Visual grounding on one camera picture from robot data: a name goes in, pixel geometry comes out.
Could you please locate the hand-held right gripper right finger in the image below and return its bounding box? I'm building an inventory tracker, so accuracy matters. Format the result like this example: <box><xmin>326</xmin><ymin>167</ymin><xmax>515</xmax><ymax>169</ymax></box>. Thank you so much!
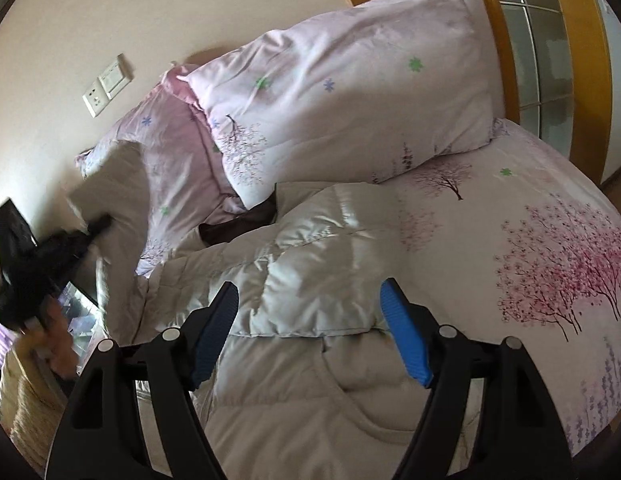
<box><xmin>381</xmin><ymin>277</ymin><xmax>574</xmax><ymax>480</ymax></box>

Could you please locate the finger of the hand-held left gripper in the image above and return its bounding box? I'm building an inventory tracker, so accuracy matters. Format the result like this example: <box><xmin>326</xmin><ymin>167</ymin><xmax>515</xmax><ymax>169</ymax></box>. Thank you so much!
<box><xmin>75</xmin><ymin>214</ymin><xmax>114</xmax><ymax>261</ymax></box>

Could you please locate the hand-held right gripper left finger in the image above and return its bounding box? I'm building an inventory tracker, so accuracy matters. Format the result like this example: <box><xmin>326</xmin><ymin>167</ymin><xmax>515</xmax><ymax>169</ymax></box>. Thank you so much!
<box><xmin>43</xmin><ymin>280</ymin><xmax>240</xmax><ymax>480</ymax></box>

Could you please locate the grey duvet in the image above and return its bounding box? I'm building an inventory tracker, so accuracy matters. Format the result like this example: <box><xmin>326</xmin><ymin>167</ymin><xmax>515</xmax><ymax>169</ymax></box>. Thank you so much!
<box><xmin>68</xmin><ymin>139</ymin><xmax>491</xmax><ymax>480</ymax></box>

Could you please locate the person's left hand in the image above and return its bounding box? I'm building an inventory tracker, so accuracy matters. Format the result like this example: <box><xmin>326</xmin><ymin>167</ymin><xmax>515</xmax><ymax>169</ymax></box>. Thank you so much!
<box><xmin>18</xmin><ymin>302</ymin><xmax>80</xmax><ymax>382</ymax></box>

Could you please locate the dark glass-top nightstand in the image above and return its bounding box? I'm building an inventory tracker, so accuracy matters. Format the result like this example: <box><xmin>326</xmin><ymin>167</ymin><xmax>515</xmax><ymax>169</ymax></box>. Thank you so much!
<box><xmin>53</xmin><ymin>280</ymin><xmax>107</xmax><ymax>396</ymax></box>

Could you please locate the pink floral pillow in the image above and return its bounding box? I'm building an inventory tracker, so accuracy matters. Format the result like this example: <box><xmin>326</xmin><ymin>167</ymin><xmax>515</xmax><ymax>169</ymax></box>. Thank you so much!
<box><xmin>74</xmin><ymin>64</ymin><xmax>251</xmax><ymax>277</ymax></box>
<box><xmin>176</xmin><ymin>0</ymin><xmax>496</xmax><ymax>211</ymax></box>

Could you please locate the woven wicker basket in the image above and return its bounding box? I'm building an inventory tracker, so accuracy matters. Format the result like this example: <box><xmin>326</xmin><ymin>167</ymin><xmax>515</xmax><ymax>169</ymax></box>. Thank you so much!
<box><xmin>0</xmin><ymin>347</ymin><xmax>71</xmax><ymax>466</ymax></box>

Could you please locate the pink floral bed sheet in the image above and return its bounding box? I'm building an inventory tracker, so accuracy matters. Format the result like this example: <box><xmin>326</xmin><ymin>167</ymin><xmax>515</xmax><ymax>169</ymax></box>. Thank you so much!
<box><xmin>135</xmin><ymin>119</ymin><xmax>621</xmax><ymax>463</ymax></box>

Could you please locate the white wall socket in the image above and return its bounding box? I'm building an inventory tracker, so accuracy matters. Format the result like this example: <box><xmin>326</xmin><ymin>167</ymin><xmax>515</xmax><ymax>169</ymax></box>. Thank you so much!
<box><xmin>82</xmin><ymin>80</ymin><xmax>111</xmax><ymax>118</ymax></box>

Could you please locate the white wall switch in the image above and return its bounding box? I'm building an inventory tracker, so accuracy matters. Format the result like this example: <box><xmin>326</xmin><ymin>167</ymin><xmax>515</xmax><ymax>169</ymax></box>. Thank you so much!
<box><xmin>98</xmin><ymin>53</ymin><xmax>134</xmax><ymax>97</ymax></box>

